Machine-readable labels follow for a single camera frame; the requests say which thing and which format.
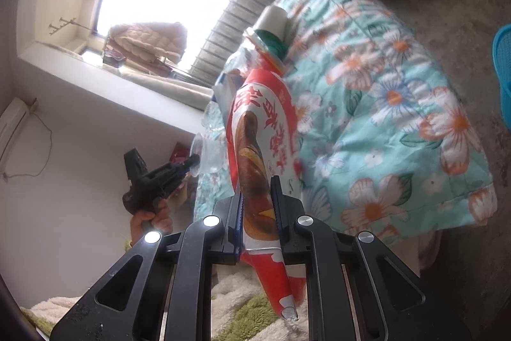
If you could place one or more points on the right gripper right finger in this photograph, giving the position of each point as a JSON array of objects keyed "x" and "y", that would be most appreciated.
[{"x": 287, "y": 211}]

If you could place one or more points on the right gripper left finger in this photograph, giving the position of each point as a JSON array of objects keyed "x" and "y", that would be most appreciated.
[{"x": 227, "y": 245}]

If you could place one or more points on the red snack bag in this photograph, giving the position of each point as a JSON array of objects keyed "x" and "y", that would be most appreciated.
[{"x": 261, "y": 136}]

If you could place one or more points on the clear crushed plastic bottle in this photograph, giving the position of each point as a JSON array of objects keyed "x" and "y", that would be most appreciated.
[{"x": 210, "y": 144}]

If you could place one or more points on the white paper cup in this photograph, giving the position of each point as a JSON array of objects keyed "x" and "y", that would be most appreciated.
[{"x": 273, "y": 20}]

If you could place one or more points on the left hand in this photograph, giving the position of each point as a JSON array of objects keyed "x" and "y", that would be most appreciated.
[{"x": 160, "y": 220}]

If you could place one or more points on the floral teal quilt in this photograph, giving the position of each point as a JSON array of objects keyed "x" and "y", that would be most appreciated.
[{"x": 385, "y": 143}]

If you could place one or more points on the folded beige quilted jacket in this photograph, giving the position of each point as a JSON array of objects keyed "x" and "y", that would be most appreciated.
[{"x": 150, "y": 47}]

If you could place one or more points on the white air conditioner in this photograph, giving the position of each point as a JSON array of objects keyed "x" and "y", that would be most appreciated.
[{"x": 13, "y": 120}]

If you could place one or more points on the blue plastic basket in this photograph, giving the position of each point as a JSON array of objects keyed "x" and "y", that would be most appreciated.
[{"x": 501, "y": 60}]

